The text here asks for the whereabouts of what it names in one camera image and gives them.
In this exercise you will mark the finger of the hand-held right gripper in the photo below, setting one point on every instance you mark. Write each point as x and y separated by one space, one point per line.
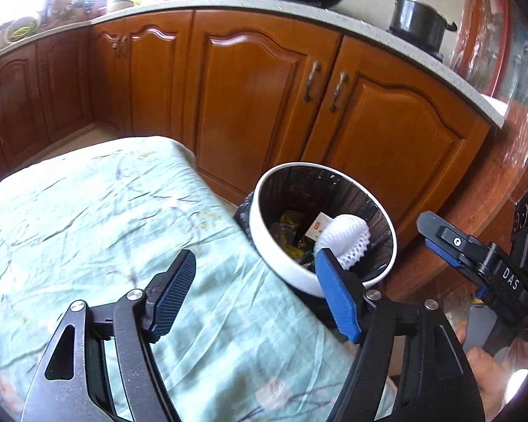
449 241

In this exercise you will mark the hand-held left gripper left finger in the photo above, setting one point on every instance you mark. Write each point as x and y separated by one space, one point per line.
174 290

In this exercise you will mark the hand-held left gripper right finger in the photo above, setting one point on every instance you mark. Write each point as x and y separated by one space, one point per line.
336 294

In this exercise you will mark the white foam fruit net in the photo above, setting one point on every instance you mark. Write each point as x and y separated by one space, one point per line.
347 237

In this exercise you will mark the red and white box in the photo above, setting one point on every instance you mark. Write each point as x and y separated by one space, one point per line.
319 226

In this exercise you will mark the white rimmed black bin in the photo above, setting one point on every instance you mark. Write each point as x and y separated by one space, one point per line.
264 237

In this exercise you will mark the person's right hand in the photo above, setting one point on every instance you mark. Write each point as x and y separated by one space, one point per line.
488 373

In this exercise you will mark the green floral tablecloth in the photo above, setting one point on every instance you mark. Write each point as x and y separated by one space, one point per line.
114 228

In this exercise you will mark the wooden glass door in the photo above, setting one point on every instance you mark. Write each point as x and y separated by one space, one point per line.
515 74

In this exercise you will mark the wooden kitchen cabinet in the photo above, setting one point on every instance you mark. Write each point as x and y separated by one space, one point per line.
246 96

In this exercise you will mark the black cooking pot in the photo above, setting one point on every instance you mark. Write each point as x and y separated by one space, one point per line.
416 20

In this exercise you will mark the grey speckled countertop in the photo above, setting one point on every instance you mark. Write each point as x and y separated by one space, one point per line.
290 11

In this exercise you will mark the bowl of green beans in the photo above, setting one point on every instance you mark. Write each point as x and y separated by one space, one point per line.
22 30

